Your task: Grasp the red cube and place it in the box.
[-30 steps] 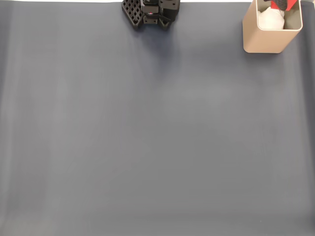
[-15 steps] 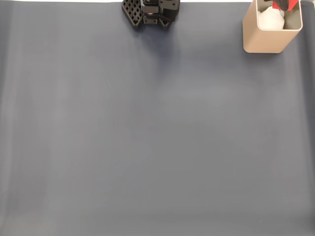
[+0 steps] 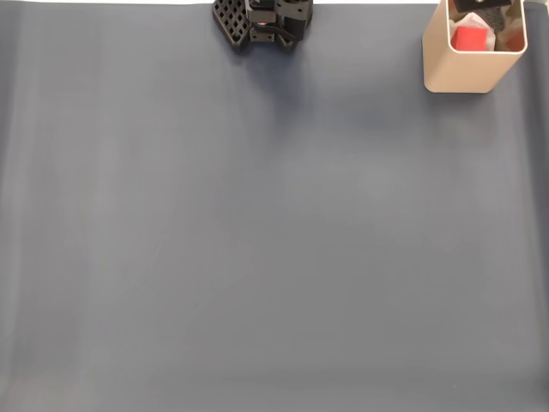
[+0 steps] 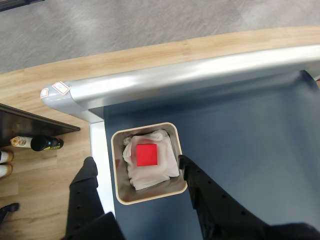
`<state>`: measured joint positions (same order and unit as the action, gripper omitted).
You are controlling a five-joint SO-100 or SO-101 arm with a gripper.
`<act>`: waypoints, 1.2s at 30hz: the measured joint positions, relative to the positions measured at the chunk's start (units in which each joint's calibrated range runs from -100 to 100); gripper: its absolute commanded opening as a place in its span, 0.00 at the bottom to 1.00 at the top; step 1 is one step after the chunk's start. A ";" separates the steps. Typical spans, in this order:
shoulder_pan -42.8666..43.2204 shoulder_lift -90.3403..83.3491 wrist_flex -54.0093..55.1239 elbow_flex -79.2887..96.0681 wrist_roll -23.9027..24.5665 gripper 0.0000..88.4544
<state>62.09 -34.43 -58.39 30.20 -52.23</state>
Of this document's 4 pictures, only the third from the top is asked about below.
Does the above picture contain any red cube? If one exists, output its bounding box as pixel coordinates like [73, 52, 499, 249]
[450, 25, 491, 52]

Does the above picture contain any beige rectangular box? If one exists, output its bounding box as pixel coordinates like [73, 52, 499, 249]
[422, 0, 529, 94]

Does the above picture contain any white crumpled paper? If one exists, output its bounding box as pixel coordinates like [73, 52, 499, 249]
[449, 11, 499, 52]

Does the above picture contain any dark grey mat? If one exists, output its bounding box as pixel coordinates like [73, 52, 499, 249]
[0, 3, 549, 412]

